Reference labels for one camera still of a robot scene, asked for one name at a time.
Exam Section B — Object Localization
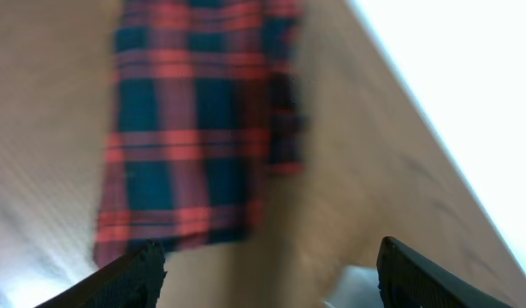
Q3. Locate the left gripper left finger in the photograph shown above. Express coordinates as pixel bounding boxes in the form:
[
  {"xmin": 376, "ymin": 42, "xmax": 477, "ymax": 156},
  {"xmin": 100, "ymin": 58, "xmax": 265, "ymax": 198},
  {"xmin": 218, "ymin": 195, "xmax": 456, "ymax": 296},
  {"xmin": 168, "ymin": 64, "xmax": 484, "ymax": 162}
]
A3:
[{"xmin": 36, "ymin": 240, "xmax": 166, "ymax": 308}]

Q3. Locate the red navy plaid shirt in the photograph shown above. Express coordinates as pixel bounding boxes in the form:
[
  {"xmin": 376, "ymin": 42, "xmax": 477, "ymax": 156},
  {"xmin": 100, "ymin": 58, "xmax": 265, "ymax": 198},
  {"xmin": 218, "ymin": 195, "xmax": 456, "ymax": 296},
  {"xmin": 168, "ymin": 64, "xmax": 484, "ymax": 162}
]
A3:
[{"xmin": 93, "ymin": 0, "xmax": 304, "ymax": 267}]

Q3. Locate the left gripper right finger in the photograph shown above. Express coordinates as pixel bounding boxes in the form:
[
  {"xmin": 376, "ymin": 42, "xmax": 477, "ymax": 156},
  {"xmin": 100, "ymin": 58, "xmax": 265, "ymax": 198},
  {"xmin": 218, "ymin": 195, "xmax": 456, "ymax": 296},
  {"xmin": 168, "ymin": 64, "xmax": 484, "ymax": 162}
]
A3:
[{"xmin": 376, "ymin": 236, "xmax": 511, "ymax": 308}]

